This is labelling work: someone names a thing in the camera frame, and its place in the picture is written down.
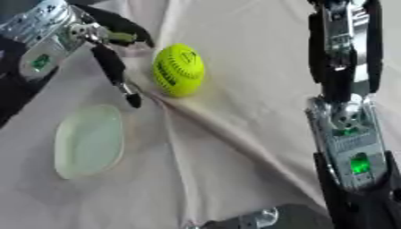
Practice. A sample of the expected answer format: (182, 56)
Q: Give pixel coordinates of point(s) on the yellow softball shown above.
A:
(178, 70)

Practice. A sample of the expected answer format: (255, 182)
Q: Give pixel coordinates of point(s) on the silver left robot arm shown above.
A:
(44, 28)

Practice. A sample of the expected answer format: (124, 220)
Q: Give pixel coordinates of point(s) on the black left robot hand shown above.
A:
(108, 61)

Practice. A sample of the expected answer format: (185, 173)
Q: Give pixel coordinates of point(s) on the silver and dark metal part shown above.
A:
(292, 219)

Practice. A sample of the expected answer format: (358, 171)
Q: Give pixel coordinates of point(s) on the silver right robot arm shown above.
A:
(355, 155)

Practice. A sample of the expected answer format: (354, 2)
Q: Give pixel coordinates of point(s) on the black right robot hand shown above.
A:
(338, 83)

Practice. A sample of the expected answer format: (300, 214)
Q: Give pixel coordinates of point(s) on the pale green oval dish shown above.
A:
(88, 143)

